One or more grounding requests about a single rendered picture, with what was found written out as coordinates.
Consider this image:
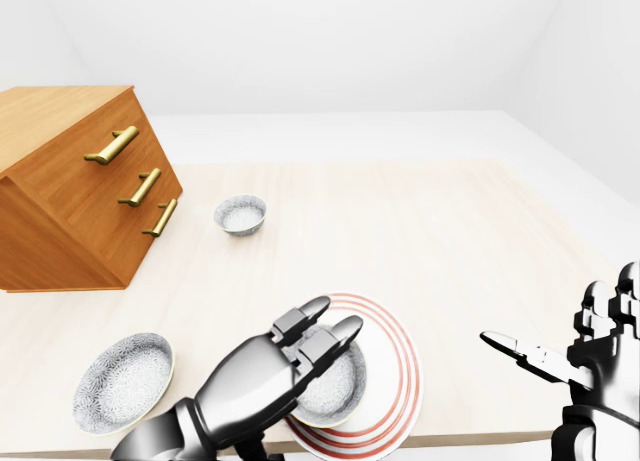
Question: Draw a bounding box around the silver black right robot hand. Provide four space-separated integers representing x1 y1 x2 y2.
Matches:
479 260 640 426

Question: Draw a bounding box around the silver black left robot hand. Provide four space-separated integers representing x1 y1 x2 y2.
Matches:
192 295 365 461

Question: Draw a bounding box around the deep patterned bowl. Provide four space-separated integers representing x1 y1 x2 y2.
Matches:
285 324 369 430

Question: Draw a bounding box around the wide patterned bowl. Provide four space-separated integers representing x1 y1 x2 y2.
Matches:
72 332 176 438

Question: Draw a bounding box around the white plate with red rings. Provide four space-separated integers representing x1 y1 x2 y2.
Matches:
283 292 425 457

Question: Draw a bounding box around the small patterned bowl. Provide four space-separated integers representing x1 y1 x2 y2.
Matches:
213 194 268 238

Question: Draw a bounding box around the small wooden drawer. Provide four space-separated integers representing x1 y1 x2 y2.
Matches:
85 181 184 285

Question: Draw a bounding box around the medium wooden drawer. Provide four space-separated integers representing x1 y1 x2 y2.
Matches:
48 153 180 250

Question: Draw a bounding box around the wooden cabinet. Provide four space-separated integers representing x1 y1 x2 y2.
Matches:
0 84 184 294

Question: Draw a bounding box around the large wooden drawer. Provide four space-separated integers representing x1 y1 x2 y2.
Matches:
5 91 170 217

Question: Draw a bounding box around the short brass drawer handle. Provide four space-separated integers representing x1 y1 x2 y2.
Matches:
141 198 179 238

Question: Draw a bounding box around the medium brass drawer handle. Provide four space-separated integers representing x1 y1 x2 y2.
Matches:
117 167 162 208

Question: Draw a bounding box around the long brass drawer handle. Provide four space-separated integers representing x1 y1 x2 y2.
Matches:
83 125 140 166

